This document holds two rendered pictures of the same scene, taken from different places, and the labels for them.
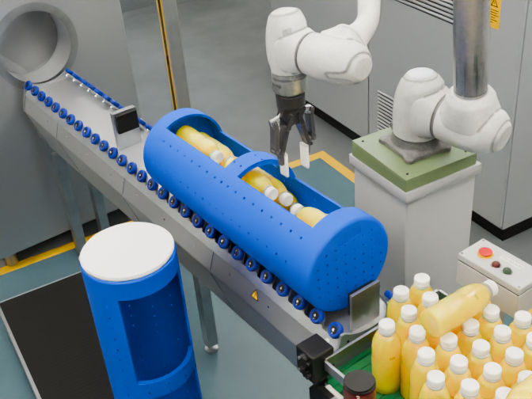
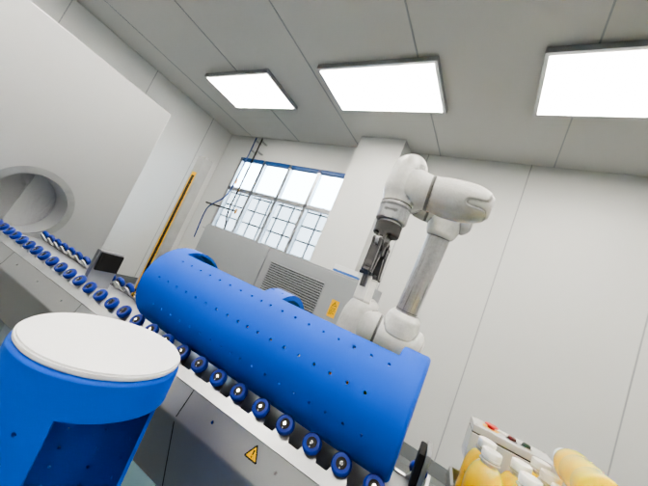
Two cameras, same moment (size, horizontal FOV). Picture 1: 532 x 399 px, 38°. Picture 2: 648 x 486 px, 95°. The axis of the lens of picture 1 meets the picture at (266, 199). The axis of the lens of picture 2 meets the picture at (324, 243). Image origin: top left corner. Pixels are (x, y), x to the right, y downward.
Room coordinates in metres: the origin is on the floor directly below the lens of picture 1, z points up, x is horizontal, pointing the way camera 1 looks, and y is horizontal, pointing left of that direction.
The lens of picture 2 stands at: (1.17, 0.46, 1.30)
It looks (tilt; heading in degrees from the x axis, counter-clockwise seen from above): 7 degrees up; 330
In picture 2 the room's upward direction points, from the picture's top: 23 degrees clockwise
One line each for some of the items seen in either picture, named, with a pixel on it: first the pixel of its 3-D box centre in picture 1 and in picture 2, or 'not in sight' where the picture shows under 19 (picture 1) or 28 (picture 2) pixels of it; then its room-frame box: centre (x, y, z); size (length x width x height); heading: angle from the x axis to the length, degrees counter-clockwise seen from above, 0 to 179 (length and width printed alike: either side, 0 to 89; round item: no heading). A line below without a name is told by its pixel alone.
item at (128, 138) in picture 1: (127, 128); (103, 269); (2.69, 0.51, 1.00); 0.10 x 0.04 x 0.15; 124
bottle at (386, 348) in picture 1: (386, 357); not in sight; (1.37, -0.26, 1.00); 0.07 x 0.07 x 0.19
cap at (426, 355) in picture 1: (426, 356); not in sight; (1.27, -0.33, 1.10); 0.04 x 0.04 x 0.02
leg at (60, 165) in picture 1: (71, 207); not in sight; (3.23, 0.96, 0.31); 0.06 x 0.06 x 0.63; 34
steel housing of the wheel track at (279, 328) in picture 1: (172, 203); (117, 348); (2.45, 0.35, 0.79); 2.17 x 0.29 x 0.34; 34
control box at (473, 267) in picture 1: (499, 277); (504, 455); (1.57, -0.59, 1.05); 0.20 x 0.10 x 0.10; 34
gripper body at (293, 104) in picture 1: (290, 107); (384, 238); (1.80, -0.08, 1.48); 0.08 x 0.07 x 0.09; 124
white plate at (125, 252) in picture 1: (127, 250); (107, 342); (1.86, 0.42, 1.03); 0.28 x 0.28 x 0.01
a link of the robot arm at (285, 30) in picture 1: (290, 40); (409, 182); (1.79, -0.09, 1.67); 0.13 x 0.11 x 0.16; 42
